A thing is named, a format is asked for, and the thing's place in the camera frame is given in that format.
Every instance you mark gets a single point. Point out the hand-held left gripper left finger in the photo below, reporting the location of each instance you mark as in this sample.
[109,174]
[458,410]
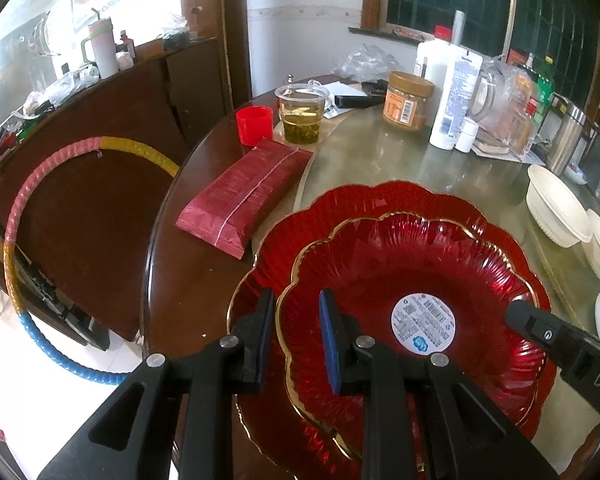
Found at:
[266,345]

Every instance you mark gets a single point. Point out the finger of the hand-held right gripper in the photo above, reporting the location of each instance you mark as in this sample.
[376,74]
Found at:
[570,350]

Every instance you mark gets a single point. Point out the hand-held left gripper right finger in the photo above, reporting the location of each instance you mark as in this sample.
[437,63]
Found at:
[332,345]

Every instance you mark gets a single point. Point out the small red scalloped plate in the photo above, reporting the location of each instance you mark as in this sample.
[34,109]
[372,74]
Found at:
[405,260]

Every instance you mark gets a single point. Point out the large red scalloped plate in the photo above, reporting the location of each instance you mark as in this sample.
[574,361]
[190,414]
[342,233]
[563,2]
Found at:
[330,202]

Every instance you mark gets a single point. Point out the red tissue packet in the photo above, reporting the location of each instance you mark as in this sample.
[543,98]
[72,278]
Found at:
[240,195]

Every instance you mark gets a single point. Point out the small patterned dish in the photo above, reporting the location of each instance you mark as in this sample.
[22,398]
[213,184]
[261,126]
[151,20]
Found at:
[576,176]

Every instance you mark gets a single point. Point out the printed paper sheet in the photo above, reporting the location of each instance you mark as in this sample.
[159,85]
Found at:
[527,157]

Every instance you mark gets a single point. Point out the dark wooden cabinet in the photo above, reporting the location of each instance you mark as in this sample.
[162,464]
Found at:
[105,220]

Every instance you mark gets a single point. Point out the stainless steel thermos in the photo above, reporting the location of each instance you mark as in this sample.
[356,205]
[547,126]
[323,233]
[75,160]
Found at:
[566,137]

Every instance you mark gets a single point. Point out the red plastic cup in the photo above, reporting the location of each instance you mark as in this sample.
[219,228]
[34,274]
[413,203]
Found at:
[253,127]

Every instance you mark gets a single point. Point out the worn book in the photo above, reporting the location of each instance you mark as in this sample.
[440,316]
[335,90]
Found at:
[490,144]

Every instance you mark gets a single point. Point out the clear cup of tea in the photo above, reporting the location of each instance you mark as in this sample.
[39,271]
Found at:
[300,120]

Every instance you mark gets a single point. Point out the white printed sachet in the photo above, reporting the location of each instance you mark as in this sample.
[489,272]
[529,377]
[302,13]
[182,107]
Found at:
[331,108]

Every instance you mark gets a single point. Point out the small white jar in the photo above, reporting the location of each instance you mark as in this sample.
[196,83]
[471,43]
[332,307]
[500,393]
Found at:
[466,137]

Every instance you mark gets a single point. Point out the amber jar in plastic bag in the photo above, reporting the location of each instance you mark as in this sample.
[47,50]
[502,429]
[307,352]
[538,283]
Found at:
[521,115]

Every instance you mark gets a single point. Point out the peanut butter jar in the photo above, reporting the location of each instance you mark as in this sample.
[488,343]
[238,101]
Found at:
[405,105]

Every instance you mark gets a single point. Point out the white paper sheets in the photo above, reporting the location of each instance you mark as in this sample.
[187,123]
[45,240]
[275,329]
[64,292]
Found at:
[342,87]

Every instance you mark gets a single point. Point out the green plastic bottle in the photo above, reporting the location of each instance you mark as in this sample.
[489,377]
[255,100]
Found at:
[545,87]

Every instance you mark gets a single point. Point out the glass pitcher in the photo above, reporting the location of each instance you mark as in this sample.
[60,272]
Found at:
[490,90]

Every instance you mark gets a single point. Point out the white lotion tube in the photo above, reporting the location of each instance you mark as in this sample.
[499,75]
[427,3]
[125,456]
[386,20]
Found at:
[455,100]

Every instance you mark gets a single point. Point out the crumpled clear plastic bag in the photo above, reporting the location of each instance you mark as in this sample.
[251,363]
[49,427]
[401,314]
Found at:
[367,62]

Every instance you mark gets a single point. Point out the multicoloured hula hoop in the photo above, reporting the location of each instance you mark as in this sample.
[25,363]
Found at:
[55,152]

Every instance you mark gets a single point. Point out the red-capped white bottle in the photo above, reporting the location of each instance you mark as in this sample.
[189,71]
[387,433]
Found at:
[430,60]

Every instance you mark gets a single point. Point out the clear bag on cabinet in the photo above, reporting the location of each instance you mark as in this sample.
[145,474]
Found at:
[174,27]

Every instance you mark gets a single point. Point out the clear plastic roll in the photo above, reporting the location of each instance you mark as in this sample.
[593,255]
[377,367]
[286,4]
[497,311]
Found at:
[459,27]

